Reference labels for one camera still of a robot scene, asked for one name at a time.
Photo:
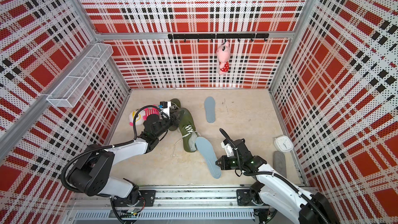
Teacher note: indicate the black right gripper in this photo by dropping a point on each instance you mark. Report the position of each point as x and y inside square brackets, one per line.
[224, 166]

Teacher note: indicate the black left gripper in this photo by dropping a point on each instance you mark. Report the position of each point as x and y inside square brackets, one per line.
[174, 119]

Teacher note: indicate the green shoe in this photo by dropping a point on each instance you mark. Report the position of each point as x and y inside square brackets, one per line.
[175, 106]
[188, 130]

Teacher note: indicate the light blue insole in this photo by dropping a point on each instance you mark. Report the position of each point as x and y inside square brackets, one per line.
[209, 106]
[207, 151]

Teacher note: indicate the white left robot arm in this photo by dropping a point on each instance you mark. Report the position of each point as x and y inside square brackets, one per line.
[89, 172]

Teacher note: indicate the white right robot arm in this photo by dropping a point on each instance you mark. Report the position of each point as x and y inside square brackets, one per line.
[271, 188]

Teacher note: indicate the grey felt insole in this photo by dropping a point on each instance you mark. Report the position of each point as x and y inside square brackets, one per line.
[279, 163]

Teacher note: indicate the white penguin plush toy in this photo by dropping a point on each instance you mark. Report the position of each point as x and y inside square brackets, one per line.
[139, 117]

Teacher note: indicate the pink hanging plush toy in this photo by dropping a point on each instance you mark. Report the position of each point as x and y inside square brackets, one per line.
[223, 54]

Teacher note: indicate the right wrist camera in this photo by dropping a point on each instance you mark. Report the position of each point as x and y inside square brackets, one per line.
[226, 145]

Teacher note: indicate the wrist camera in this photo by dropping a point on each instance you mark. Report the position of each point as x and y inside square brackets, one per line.
[164, 107]
[226, 145]

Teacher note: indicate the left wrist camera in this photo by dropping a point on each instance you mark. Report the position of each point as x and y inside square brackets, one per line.
[164, 107]

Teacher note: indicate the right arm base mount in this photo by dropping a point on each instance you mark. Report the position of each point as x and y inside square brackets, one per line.
[244, 198]

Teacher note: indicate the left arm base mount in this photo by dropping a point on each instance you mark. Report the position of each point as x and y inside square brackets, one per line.
[137, 198]

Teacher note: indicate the white wire mesh basket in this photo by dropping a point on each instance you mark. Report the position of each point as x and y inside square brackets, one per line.
[73, 86]

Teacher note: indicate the black hook rail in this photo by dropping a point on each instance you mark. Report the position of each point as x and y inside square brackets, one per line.
[222, 36]

